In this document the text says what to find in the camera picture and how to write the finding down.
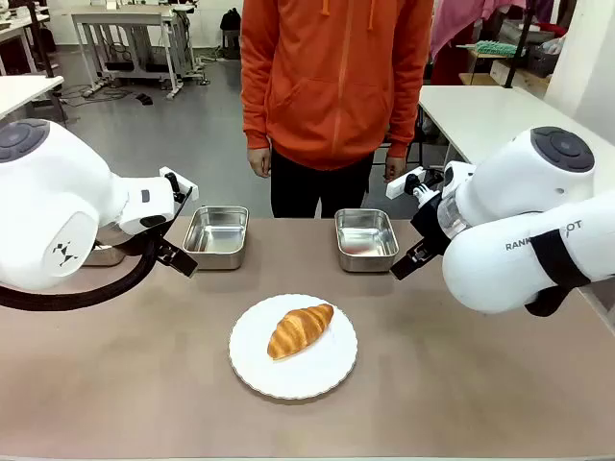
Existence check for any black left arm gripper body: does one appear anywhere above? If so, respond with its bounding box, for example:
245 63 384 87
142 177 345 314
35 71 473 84
147 233 170 264

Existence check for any golden croissant bread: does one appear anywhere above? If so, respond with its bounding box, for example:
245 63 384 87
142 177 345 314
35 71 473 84
266 303 335 361

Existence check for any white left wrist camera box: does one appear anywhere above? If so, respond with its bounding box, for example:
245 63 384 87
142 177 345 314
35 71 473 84
159 165 200 203

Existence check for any white scalloped plate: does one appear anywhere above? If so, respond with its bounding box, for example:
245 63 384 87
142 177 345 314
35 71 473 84
228 293 359 400

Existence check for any black left arm cable sleeve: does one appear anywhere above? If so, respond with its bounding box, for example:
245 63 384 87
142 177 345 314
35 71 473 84
0 185 194 312

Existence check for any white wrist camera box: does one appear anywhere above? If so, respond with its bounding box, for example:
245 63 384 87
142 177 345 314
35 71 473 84
385 167 427 200
159 165 200 203

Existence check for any green knitted cloth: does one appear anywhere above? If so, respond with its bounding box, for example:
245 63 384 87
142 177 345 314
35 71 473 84
455 39 523 57

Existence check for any person in orange hoodie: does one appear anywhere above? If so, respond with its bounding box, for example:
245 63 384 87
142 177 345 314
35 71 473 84
239 0 435 220

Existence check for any black backpack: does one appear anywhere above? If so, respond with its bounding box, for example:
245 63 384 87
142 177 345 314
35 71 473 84
219 8 242 34

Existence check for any long white side table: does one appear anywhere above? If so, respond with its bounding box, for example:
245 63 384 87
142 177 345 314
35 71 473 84
416 85 615 193

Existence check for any white height-adjustable desk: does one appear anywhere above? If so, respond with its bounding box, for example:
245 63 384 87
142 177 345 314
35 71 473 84
70 0 199 101

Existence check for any person's left hand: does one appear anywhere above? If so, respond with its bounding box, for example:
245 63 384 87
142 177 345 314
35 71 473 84
383 156 410 182

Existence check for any white desk with black post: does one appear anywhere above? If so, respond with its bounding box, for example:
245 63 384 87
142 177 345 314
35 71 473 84
0 0 66 122

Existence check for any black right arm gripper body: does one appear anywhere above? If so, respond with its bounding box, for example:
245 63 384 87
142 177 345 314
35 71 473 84
409 190 453 256

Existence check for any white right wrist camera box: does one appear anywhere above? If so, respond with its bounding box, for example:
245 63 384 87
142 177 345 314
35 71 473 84
385 167 427 200

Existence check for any grey plastic crate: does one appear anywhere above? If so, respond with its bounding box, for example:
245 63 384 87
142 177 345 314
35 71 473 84
526 41 563 78

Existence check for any person's right hand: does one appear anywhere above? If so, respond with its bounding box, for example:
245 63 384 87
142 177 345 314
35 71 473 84
247 146 273 180

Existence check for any pink hanging cloth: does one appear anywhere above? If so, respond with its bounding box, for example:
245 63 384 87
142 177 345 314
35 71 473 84
429 0 556 61

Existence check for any black stand pole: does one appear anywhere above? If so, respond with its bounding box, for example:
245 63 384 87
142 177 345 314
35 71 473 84
503 0 537 90

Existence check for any steel rectangular container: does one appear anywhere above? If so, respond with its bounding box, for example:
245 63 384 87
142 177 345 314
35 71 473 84
182 206 251 272
82 239 127 268
333 207 401 274

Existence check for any black right arm cable strap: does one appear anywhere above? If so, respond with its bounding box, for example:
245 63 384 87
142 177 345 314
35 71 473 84
525 229 592 318

